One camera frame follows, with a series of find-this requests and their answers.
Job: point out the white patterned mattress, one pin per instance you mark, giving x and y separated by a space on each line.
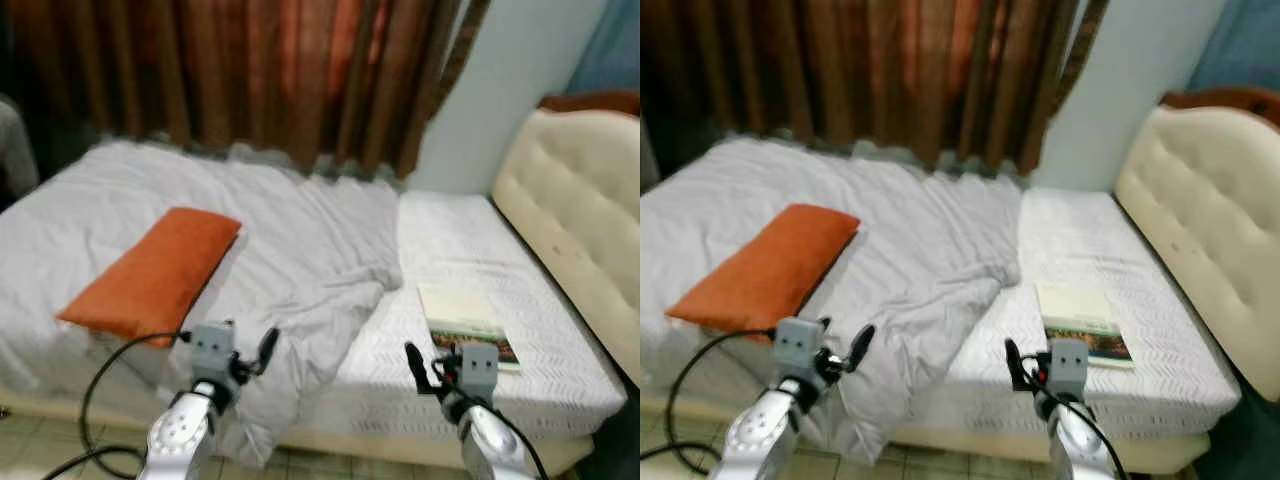
1100 240
500 240

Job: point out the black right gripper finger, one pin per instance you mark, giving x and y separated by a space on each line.
1014 362
416 365

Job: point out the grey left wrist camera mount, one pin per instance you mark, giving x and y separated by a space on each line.
212 350
798 348

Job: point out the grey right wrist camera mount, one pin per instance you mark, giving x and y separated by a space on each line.
1068 362
478 368

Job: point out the brown curtain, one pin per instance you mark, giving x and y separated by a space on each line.
880 70
250 70

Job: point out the cream tufted headboard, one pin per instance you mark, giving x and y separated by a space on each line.
1200 200
580 190

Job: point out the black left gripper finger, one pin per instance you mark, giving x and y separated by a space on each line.
861 345
268 348

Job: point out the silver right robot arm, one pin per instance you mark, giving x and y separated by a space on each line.
1080 450
495 445

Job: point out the grey blanket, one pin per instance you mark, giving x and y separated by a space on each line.
930 230
300 230

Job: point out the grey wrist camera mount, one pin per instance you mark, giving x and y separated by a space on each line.
798 348
478 368
212 350
1068 362

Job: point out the orange pillow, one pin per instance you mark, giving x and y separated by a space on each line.
150 275
770 272

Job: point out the white green book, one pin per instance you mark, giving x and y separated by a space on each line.
455 310
1075 308

